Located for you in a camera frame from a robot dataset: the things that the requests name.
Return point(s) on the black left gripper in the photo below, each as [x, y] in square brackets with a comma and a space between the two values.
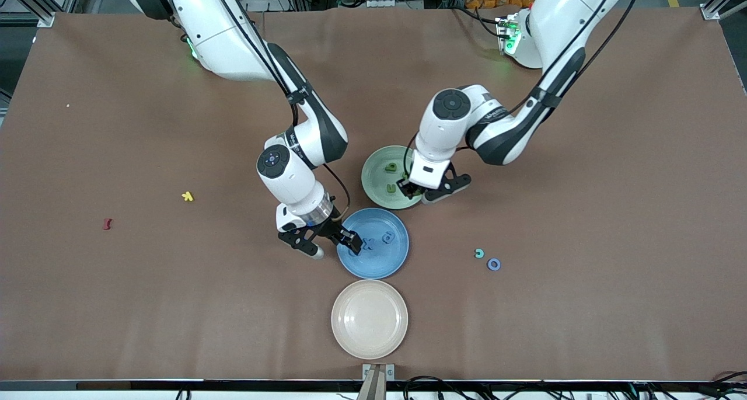
[405, 187]

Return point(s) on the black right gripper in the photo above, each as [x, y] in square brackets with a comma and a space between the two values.
[331, 227]

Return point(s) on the blue foam letter X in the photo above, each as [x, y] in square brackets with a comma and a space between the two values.
[368, 244]

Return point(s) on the green foam letter q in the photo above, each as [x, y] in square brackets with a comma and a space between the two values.
[391, 167]

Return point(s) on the blue foam letter a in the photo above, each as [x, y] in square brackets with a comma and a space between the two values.
[387, 237]

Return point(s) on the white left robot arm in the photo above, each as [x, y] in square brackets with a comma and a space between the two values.
[443, 131]

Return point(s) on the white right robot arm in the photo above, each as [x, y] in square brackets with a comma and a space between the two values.
[292, 184]

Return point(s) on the pale green plate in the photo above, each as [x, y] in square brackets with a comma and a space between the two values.
[376, 175]

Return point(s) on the blue plate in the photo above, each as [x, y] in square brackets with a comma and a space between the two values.
[379, 263]

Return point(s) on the beige plate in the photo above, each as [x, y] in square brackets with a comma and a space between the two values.
[369, 319]

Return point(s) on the blue foam letter O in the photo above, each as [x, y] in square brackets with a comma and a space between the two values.
[489, 264]

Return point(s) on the yellow foam letter K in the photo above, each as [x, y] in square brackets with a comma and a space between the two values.
[187, 196]

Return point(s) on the brown table cover sheet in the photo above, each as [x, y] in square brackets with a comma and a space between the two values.
[175, 271]

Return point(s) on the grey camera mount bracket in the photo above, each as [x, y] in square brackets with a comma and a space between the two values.
[378, 379]

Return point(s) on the black table edge rail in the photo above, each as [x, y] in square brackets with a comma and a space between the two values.
[233, 384]

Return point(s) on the aluminium frame profile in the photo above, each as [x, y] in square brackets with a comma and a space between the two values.
[45, 18]
[715, 11]

